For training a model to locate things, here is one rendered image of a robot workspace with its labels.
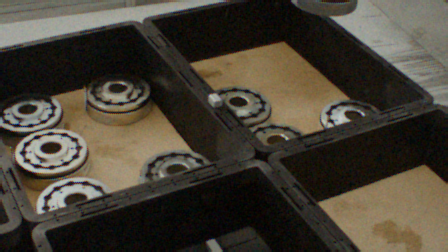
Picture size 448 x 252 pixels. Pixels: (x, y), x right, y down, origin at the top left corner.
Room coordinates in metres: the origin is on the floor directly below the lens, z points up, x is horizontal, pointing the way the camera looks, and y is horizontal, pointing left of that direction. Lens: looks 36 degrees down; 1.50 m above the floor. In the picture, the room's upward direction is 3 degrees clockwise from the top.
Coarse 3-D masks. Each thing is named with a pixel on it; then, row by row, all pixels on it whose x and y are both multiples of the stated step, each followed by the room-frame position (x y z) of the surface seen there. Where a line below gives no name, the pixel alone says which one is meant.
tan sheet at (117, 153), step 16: (64, 96) 0.97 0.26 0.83; (80, 96) 0.97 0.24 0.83; (64, 112) 0.93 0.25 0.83; (80, 112) 0.93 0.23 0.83; (160, 112) 0.94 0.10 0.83; (64, 128) 0.88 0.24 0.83; (80, 128) 0.89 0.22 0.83; (96, 128) 0.89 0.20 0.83; (112, 128) 0.89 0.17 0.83; (128, 128) 0.89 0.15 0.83; (144, 128) 0.90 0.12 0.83; (160, 128) 0.90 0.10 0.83; (96, 144) 0.85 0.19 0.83; (112, 144) 0.85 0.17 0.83; (128, 144) 0.85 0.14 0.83; (144, 144) 0.86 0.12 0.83; (160, 144) 0.86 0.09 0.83; (176, 144) 0.86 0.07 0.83; (96, 160) 0.81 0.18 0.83; (112, 160) 0.81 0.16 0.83; (128, 160) 0.82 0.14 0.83; (144, 160) 0.82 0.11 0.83; (96, 176) 0.78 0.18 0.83; (112, 176) 0.78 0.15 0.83; (128, 176) 0.78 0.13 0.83; (32, 192) 0.73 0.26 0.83
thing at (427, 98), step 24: (240, 0) 1.15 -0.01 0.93; (144, 24) 1.04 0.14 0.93; (336, 24) 1.08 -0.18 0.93; (168, 48) 0.97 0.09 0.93; (360, 48) 1.01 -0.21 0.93; (192, 72) 0.91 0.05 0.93; (432, 96) 0.88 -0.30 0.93; (240, 120) 0.79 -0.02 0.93; (360, 120) 0.81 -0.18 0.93; (288, 144) 0.74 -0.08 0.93
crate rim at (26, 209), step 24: (120, 24) 1.04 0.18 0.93; (0, 48) 0.94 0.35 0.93; (24, 48) 0.95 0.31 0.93; (216, 120) 0.79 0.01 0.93; (0, 144) 0.71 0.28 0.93; (240, 144) 0.74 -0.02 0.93; (192, 168) 0.69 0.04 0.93; (216, 168) 0.69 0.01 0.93; (24, 192) 0.62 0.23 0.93; (120, 192) 0.63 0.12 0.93; (24, 216) 0.58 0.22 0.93; (48, 216) 0.59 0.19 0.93
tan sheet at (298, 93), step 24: (264, 48) 1.16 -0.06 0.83; (288, 48) 1.17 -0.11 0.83; (216, 72) 1.07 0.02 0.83; (240, 72) 1.07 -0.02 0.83; (264, 72) 1.08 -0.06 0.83; (288, 72) 1.08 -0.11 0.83; (312, 72) 1.09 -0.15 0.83; (288, 96) 1.01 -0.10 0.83; (312, 96) 1.01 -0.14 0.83; (336, 96) 1.02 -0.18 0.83; (288, 120) 0.94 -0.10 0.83; (312, 120) 0.94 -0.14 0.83
